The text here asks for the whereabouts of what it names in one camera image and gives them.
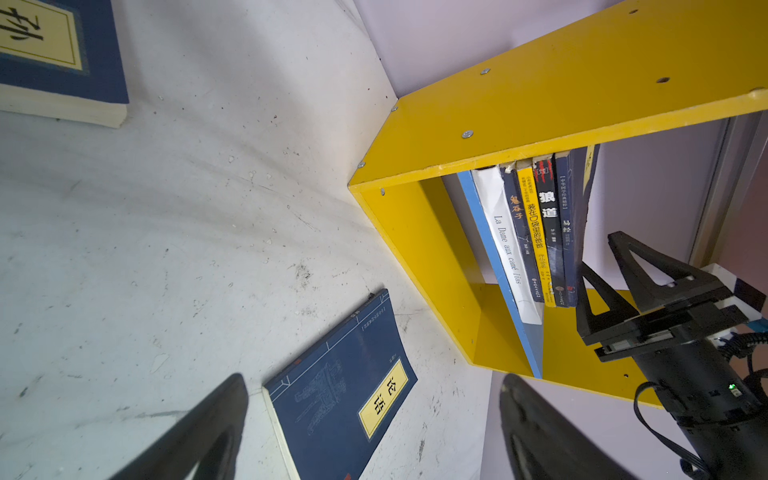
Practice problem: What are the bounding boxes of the dark purple portrait book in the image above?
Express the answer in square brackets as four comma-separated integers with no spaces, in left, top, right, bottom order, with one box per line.
[500,165,544,303]

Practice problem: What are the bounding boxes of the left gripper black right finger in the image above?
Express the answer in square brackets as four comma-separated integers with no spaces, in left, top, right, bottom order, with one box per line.
[499,374,634,480]

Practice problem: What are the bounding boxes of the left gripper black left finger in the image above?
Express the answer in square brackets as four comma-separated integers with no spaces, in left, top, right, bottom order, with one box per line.
[113,373,249,479]

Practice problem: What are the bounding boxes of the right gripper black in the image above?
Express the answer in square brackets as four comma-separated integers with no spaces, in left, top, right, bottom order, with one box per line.
[576,231,767,479]

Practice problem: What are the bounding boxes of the white portfolio book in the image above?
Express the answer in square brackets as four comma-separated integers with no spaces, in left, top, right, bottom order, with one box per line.
[471,167,543,326]

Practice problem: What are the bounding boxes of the yellow bookshelf pink blue shelves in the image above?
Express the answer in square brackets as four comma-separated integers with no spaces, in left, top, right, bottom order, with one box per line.
[349,1,767,399]

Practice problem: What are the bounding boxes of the navy book yellow label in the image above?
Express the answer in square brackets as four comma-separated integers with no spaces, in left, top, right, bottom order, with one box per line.
[261,289,418,479]
[555,144,600,307]
[1,0,129,128]

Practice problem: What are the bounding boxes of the yellow cartoon cover book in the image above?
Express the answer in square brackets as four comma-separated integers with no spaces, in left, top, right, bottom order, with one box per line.
[516,160,556,307]

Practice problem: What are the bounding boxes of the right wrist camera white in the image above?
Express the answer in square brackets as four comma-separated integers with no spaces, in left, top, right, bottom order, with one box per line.
[703,263,767,333]

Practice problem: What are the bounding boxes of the black wolf cover book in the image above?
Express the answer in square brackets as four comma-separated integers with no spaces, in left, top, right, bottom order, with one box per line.
[533,154,568,307]

